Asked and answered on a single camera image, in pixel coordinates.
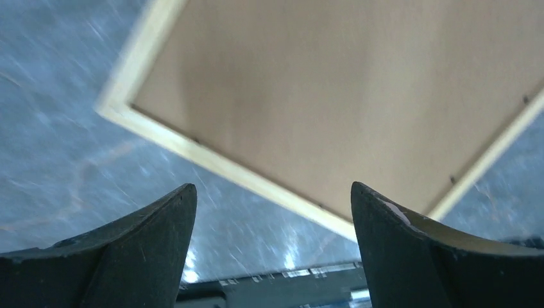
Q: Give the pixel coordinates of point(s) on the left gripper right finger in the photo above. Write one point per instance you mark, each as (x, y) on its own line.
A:
(411, 260)

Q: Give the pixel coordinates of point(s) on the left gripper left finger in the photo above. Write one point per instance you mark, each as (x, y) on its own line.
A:
(134, 261)

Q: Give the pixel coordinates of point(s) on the wooden picture frame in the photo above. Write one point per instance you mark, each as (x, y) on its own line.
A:
(127, 85)

